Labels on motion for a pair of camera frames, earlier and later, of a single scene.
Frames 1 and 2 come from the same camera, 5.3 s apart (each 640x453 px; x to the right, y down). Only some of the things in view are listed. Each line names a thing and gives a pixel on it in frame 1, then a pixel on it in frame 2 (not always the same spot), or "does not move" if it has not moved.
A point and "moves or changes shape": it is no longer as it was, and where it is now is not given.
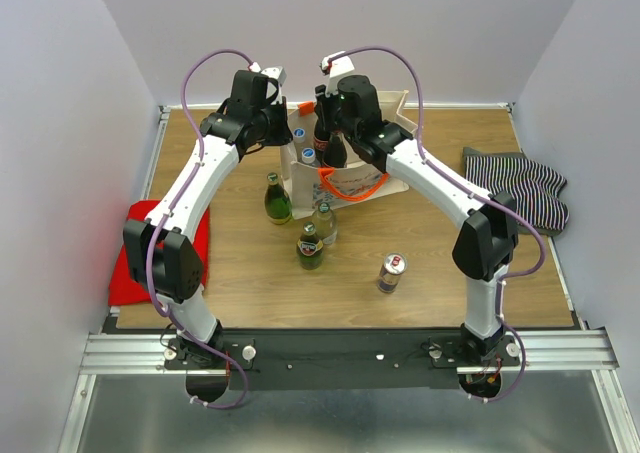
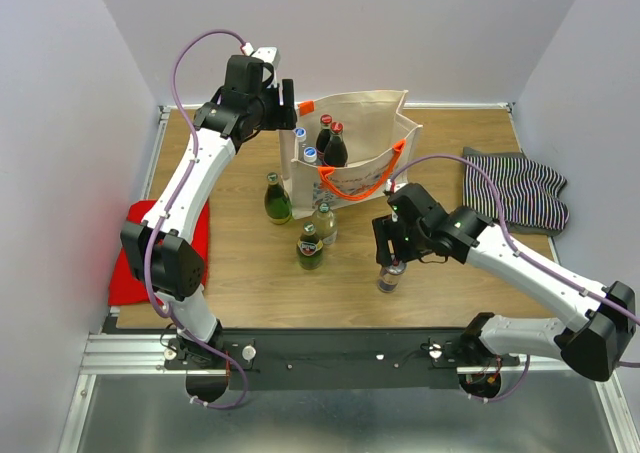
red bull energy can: (394, 264) does not move
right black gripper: (322, 100) to (385, 227)
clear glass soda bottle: (325, 223) does not move
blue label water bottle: (308, 155) does not move
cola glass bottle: (335, 152) does not move
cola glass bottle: (320, 139) moves or changes shape
